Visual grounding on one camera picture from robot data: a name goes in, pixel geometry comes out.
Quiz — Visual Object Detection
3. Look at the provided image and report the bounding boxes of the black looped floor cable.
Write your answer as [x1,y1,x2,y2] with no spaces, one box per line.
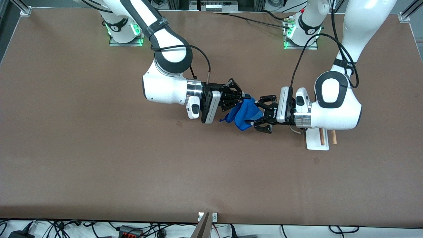
[329,226,360,235]

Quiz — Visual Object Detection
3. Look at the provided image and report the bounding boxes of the white socket strip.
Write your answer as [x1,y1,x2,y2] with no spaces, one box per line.
[200,0,238,13]

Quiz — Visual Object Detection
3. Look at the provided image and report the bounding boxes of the aluminium frame corner profile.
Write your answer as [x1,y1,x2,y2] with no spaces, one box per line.
[398,0,423,23]
[10,0,33,16]

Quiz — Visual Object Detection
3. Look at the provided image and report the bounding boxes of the black cable across table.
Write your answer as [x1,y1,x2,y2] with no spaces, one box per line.
[213,12,293,30]

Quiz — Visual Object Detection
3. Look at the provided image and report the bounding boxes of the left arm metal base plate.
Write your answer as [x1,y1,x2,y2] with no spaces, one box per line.
[283,20,319,50]

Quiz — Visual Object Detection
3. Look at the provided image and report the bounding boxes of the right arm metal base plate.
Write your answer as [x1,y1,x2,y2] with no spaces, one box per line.
[108,33,145,47]

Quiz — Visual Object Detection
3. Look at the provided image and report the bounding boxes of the blue microfibre towel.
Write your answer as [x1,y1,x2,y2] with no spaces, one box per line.
[220,97,265,131]

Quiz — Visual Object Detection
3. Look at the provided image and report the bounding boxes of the black power strip orange switches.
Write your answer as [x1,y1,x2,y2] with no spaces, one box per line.
[118,225,144,238]

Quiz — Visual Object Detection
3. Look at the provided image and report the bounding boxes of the white rectangular plate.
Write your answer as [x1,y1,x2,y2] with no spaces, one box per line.
[306,128,337,151]

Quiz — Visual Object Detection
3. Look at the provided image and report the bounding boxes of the grey brown slanted bar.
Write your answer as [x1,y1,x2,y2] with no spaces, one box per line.
[191,212,211,238]

